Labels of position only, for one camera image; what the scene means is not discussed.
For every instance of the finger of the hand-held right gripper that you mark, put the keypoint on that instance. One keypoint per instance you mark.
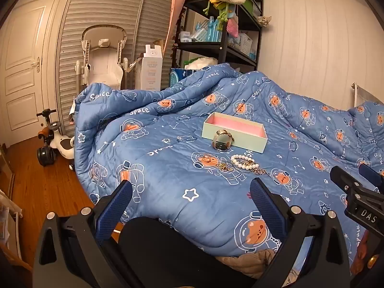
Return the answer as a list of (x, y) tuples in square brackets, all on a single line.
[(372, 174), (343, 177)]

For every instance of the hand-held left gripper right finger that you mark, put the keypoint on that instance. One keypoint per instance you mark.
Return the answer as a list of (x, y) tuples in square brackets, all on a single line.
[(264, 204)]

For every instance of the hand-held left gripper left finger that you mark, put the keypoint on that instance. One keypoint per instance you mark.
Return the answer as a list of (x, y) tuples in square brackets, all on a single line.
[(119, 199)]

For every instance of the mint green box pink inside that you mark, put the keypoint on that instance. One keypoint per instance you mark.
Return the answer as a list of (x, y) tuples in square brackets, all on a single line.
[(240, 144)]

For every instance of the blue astronaut bear printed blanket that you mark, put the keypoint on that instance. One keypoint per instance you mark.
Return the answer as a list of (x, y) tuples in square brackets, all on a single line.
[(168, 171)]

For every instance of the beige cloth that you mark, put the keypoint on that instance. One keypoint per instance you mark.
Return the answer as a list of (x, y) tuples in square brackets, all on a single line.
[(249, 264)]

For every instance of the white ride-on toy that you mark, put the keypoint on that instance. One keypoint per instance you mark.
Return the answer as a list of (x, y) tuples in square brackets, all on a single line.
[(58, 144)]

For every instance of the tall white carton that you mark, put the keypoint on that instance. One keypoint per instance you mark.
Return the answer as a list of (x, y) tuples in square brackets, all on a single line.
[(151, 72)]

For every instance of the cream baby high chair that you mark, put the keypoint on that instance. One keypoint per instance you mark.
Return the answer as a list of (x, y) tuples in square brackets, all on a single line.
[(103, 63)]

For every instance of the white panelled door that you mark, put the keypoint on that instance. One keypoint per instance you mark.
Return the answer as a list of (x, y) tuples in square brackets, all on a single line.
[(24, 90)]

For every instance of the white plastic bag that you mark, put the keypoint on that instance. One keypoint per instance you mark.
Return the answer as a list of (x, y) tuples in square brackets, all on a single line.
[(198, 63)]

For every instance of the white plastic basket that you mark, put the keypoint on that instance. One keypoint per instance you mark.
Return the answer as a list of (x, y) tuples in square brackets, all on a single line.
[(243, 43)]

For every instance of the black metal shelf rack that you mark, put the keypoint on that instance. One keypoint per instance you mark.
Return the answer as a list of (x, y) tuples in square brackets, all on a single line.
[(204, 46)]

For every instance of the pink knitted pouch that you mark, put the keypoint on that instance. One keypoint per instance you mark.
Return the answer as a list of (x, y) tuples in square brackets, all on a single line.
[(232, 27)]

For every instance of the pack of blue bottles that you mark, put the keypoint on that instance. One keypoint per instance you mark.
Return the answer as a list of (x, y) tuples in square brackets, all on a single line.
[(208, 31)]

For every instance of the grey louvred closet door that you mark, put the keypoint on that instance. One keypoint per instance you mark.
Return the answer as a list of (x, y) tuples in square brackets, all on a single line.
[(81, 9)]

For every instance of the green plush frog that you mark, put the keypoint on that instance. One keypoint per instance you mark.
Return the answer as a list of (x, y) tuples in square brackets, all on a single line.
[(223, 12)]

